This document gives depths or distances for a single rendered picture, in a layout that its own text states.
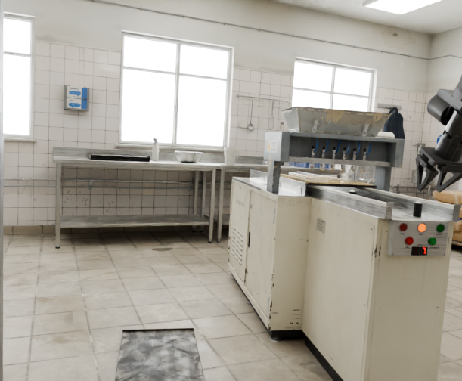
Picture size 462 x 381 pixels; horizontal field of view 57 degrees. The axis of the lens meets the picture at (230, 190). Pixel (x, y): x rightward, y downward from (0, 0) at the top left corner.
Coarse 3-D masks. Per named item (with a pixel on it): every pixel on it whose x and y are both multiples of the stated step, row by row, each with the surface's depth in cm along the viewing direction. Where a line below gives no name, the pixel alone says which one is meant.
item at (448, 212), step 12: (348, 192) 254; (360, 192) 240; (372, 192) 227; (384, 192) 215; (396, 204) 205; (408, 204) 195; (432, 204) 179; (444, 204) 172; (456, 204) 166; (444, 216) 172; (456, 216) 167
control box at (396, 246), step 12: (396, 228) 163; (408, 228) 164; (432, 228) 166; (444, 228) 167; (396, 240) 163; (420, 240) 165; (444, 240) 167; (396, 252) 164; (408, 252) 165; (420, 252) 166; (432, 252) 167; (444, 252) 168
